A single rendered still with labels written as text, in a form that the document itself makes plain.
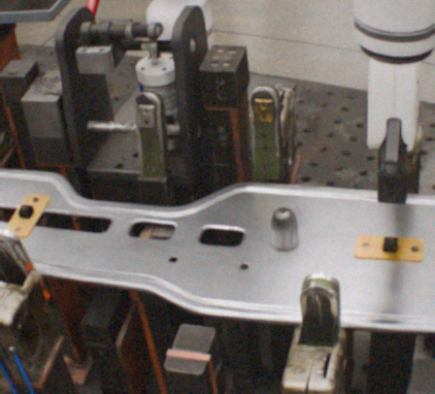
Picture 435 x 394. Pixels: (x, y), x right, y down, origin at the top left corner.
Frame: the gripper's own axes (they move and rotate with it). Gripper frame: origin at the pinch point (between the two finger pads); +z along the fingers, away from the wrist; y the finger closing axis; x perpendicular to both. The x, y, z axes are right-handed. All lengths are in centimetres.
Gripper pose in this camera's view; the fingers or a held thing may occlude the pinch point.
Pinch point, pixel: (395, 167)
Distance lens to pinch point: 86.5
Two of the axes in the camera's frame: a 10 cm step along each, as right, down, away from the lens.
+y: -2.4, 6.1, -7.5
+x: 9.7, 0.7, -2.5
